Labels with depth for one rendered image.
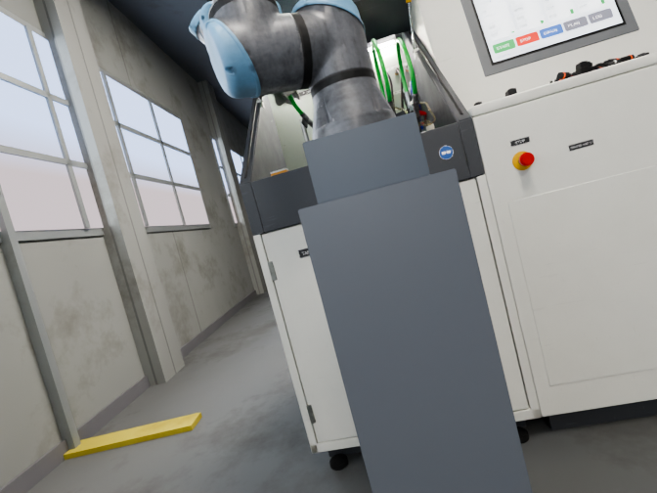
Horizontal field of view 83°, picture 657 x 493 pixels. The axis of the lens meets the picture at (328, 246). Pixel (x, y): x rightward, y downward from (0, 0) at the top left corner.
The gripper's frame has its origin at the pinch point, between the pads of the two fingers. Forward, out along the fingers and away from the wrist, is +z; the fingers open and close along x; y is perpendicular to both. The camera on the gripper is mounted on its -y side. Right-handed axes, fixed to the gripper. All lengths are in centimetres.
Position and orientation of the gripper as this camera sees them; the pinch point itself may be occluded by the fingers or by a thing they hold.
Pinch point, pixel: (294, 98)
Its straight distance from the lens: 132.1
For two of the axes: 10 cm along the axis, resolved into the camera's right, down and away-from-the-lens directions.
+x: 6.1, -3.5, -7.1
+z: 7.6, 5.1, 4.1
